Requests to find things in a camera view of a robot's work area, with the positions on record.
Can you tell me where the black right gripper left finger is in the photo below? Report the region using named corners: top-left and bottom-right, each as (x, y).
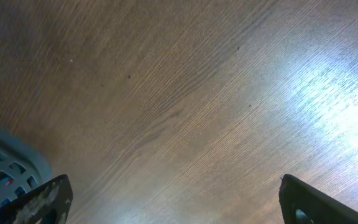
top-left (0, 174), bottom-right (73, 224)

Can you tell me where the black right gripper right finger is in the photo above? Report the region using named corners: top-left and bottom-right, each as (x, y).
top-left (278, 174), bottom-right (358, 224)

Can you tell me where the grey plastic basket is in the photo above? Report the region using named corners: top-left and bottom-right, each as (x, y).
top-left (0, 129), bottom-right (51, 207)

